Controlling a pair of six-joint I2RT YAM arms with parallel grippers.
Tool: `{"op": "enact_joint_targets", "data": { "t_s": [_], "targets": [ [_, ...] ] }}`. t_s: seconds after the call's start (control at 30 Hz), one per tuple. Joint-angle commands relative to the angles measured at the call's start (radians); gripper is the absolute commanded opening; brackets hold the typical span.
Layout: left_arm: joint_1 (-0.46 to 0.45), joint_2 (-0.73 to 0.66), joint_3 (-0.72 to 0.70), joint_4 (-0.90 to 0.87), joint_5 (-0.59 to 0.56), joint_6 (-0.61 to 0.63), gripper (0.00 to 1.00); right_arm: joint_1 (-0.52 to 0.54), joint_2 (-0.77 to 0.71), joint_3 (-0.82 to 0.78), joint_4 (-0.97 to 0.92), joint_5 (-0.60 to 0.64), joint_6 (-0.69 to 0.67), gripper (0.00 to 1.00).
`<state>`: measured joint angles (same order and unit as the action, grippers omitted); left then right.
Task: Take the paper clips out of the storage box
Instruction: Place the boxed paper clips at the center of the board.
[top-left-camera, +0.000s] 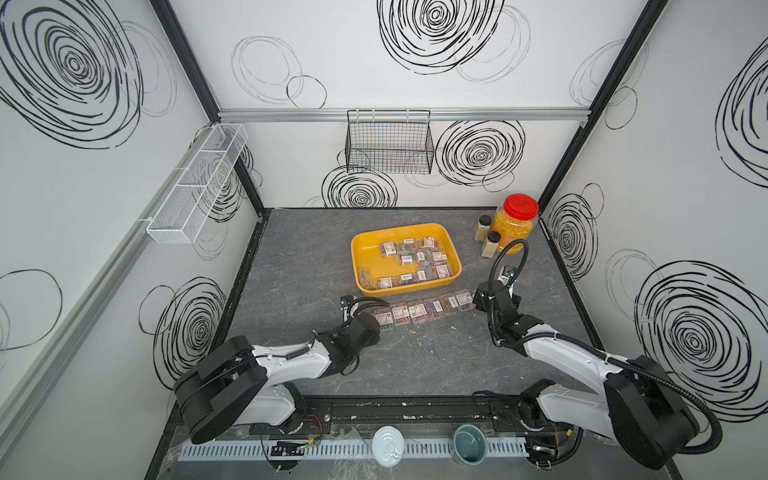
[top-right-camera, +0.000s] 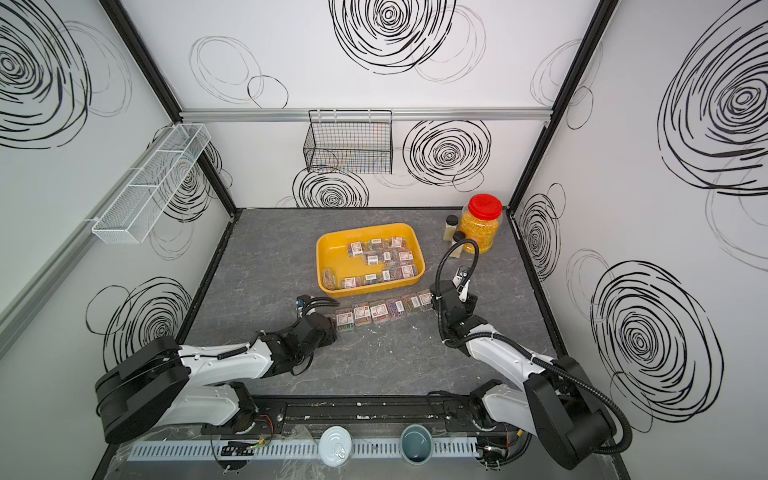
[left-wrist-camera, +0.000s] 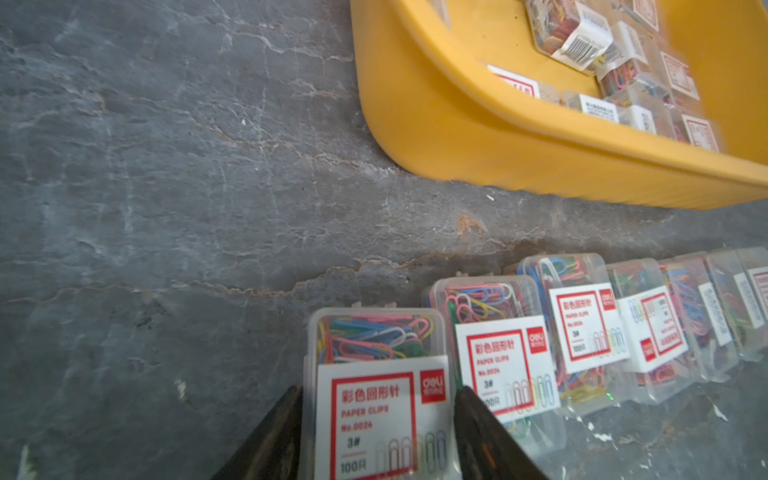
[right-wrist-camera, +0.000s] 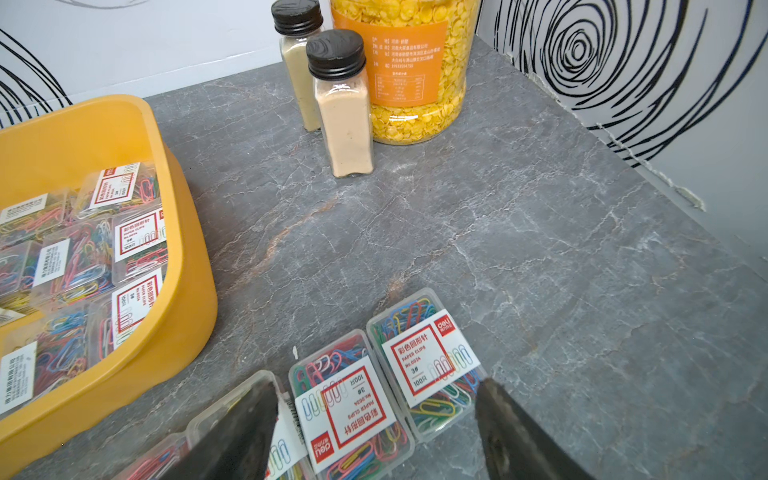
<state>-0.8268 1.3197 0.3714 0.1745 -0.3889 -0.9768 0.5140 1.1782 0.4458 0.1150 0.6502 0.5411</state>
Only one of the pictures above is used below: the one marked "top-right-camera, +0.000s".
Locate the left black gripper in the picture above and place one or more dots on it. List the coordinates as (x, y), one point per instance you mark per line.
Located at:
(332, 333)

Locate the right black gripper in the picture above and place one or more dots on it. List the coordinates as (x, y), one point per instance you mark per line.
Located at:
(469, 304)

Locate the clear paper clip box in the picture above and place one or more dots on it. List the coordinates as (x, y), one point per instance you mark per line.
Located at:
(362, 314)
(344, 320)
(379, 312)
(396, 308)
(412, 304)
(425, 299)

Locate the yellow plastic storage tray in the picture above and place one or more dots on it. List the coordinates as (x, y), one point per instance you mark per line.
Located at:
(332, 253)

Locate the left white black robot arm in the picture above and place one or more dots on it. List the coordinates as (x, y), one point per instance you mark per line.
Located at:
(166, 383)

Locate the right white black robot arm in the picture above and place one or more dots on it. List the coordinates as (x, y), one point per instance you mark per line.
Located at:
(551, 398)

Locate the tilted paper clip box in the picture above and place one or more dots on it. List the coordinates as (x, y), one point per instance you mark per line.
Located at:
(329, 279)

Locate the front black cap spice bottle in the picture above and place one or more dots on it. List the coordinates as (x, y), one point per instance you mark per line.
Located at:
(457, 245)

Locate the black cap spice bottle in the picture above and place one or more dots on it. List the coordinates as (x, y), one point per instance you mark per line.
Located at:
(450, 227)
(457, 245)

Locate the rear black cap spice bottle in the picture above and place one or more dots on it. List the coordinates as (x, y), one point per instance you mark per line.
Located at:
(450, 227)

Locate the red lid corn jar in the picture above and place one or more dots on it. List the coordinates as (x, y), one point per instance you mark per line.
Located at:
(480, 220)

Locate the grey green cup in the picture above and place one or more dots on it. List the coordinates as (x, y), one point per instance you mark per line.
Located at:
(416, 444)

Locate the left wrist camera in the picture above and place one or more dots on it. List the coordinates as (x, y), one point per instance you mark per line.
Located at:
(301, 302)

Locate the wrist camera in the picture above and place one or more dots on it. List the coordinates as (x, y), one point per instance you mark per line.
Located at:
(461, 280)
(301, 302)

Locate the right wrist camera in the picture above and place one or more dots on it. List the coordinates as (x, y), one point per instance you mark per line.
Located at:
(461, 280)

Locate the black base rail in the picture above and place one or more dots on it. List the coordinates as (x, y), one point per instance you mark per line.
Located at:
(248, 415)

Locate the white slotted cable duct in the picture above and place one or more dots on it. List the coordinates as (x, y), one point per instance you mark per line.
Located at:
(304, 449)

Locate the black wire wall basket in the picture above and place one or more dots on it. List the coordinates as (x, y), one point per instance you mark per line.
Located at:
(359, 141)

